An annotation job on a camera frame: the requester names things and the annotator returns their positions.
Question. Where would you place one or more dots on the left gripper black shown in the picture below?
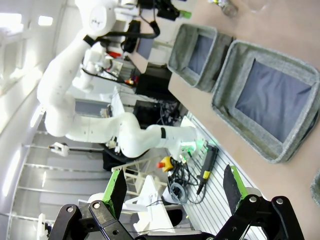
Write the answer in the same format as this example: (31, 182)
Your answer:
(167, 10)

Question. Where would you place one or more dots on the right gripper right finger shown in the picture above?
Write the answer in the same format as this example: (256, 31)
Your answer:
(231, 192)

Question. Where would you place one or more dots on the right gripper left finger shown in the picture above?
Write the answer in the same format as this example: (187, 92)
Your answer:
(117, 195)

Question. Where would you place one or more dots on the clear plastic cup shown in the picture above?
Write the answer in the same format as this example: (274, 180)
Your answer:
(257, 6)

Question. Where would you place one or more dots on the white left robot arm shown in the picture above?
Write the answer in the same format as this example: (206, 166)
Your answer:
(65, 75)

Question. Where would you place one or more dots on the white lab robot arm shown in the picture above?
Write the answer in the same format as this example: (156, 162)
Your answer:
(96, 57)

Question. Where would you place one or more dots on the slotted aluminium mounting plate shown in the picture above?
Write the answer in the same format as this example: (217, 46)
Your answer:
(217, 212)

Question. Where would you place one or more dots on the white plastic stand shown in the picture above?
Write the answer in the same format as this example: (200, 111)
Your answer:
(152, 200)

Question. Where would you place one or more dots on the grey fabric basket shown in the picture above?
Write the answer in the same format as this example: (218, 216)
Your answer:
(316, 186)
(272, 105)
(200, 55)

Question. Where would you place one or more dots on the yellow red emergency stop button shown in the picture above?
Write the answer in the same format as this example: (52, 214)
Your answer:
(166, 163)

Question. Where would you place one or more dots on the black equipment box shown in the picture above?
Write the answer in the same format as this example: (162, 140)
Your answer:
(155, 86)

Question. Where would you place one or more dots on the white lattice frame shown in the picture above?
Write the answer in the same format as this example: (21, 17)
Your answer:
(135, 177)

